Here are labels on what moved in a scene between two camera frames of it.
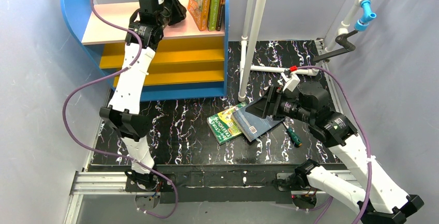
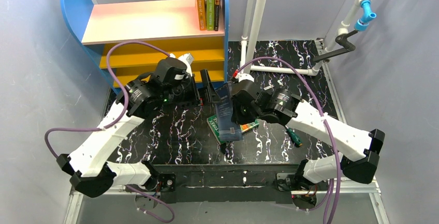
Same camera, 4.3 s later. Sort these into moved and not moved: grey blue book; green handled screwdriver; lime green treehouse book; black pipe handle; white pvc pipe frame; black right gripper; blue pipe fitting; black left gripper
Moved: black right gripper; black left gripper; grey blue book; lime green treehouse book
Not moved: green handled screwdriver; black pipe handle; white pvc pipe frame; blue pipe fitting
